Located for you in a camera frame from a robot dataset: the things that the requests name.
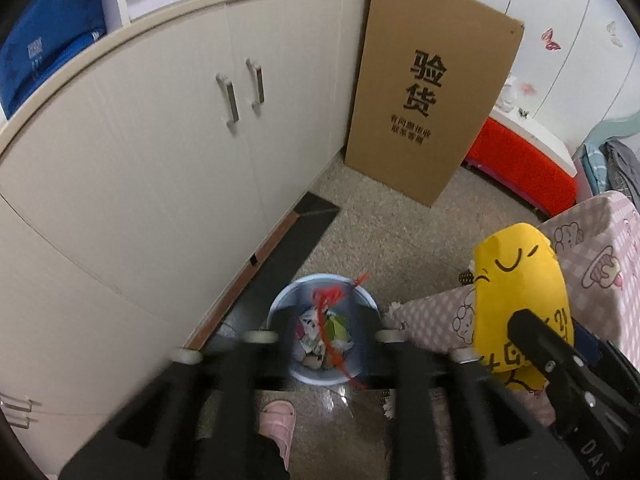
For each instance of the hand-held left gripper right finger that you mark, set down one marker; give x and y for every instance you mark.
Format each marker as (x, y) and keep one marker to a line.
(415, 410)

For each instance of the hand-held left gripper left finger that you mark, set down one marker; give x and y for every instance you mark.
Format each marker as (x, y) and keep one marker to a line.
(230, 375)

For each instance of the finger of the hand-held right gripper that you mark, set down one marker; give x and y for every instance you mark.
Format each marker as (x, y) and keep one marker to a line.
(550, 355)
(592, 347)

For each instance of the yellow snack packet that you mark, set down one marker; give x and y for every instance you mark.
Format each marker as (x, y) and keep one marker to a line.
(520, 270)

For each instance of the light blue plastic bin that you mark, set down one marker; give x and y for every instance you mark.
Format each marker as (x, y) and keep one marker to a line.
(289, 300)

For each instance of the pink slipper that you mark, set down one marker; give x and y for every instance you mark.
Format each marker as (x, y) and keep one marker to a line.
(277, 420)

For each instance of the person's dark trouser leg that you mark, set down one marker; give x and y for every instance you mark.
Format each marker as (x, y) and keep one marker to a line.
(240, 460)

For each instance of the pink checked tablecloth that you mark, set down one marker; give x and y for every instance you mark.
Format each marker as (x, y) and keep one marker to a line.
(600, 240)

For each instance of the blue striped pillow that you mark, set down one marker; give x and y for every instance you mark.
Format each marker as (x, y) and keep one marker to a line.
(590, 170)

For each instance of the grey quilt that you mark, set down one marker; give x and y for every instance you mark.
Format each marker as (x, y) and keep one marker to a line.
(622, 170)

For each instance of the red storage bench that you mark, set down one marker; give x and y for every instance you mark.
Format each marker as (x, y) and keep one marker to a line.
(520, 170)

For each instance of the cream low cabinet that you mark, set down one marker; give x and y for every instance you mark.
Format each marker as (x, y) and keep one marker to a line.
(125, 185)

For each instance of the teal bunk bed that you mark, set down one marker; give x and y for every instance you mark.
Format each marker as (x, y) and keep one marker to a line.
(615, 130)

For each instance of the white plastic bag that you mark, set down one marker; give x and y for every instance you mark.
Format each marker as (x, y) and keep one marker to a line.
(507, 94)

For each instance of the pink butterfly sticker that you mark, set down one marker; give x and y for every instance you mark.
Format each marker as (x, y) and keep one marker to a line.
(551, 40)

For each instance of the pale butterfly sticker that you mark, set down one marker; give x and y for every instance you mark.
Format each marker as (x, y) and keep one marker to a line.
(614, 34)

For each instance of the white wardrobe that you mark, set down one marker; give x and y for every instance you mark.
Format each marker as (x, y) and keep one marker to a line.
(565, 0)

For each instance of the tall cardboard box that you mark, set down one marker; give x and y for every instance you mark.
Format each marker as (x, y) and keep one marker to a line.
(390, 35)

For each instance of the blue shopping bag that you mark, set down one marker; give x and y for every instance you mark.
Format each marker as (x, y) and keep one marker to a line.
(50, 45)

